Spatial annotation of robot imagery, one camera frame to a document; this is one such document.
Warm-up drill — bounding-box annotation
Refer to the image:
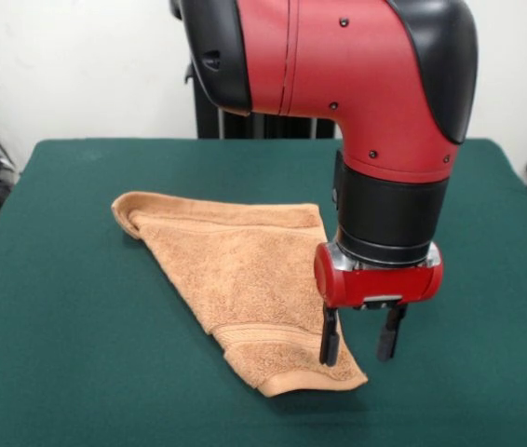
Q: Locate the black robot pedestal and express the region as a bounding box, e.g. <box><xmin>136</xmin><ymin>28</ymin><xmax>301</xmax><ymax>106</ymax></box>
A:
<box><xmin>169</xmin><ymin>0</ymin><xmax>339</xmax><ymax>141</ymax></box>

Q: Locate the tan terry towel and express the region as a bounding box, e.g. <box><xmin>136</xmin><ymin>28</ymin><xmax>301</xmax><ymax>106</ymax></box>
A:
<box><xmin>110</xmin><ymin>189</ymin><xmax>369</xmax><ymax>398</ymax></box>

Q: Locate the dark green table cloth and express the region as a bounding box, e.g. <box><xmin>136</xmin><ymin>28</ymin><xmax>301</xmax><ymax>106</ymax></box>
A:
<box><xmin>0</xmin><ymin>136</ymin><xmax>527</xmax><ymax>447</ymax></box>

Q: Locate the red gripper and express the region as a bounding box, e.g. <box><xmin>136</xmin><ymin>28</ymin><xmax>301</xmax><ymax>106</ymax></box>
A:
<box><xmin>313</xmin><ymin>241</ymin><xmax>445</xmax><ymax>368</ymax></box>

